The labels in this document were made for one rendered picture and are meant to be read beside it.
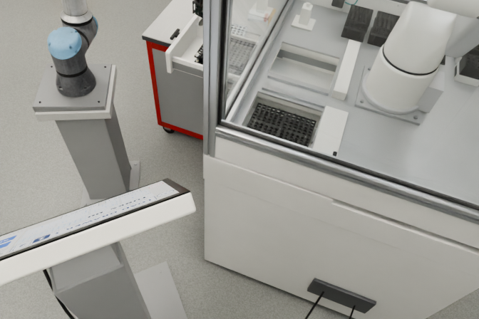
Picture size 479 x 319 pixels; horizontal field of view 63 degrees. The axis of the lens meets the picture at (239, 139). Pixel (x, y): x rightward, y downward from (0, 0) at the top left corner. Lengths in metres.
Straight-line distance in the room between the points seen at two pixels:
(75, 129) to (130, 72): 1.20
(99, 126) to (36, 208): 0.77
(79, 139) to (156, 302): 0.82
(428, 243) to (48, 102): 1.42
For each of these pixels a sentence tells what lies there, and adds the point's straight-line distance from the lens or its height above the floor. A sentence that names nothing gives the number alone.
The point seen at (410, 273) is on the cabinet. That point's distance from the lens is 1.51.
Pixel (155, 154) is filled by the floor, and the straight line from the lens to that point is 2.40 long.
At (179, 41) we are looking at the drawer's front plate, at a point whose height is 0.92.
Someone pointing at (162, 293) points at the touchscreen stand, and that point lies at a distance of 1.99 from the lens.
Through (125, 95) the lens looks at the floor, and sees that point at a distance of 2.76.
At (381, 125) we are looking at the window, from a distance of 0.96.
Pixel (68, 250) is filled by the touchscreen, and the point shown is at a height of 1.18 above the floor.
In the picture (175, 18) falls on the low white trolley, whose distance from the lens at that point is 2.06.
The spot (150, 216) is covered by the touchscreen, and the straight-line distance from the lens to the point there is 0.85.
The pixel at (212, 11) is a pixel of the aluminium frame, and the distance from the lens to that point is 0.86.
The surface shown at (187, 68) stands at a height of 0.87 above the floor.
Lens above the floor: 1.93
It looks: 52 degrees down
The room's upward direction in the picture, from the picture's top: 7 degrees clockwise
